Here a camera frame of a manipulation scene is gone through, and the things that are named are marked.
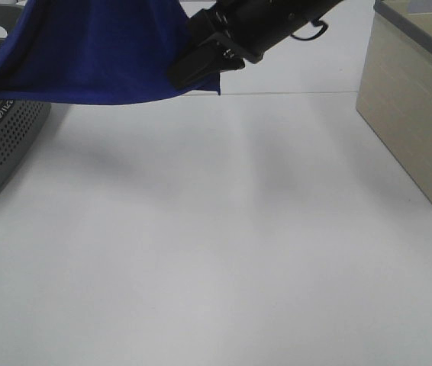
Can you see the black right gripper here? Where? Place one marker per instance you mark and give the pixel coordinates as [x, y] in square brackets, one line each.
[225, 35]

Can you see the blue microfibre towel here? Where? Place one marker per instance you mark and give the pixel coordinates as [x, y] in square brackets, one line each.
[93, 52]

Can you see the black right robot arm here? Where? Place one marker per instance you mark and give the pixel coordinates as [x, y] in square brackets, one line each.
[292, 16]

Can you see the beige plastic storage bin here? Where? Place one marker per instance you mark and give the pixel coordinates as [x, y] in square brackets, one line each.
[395, 93]

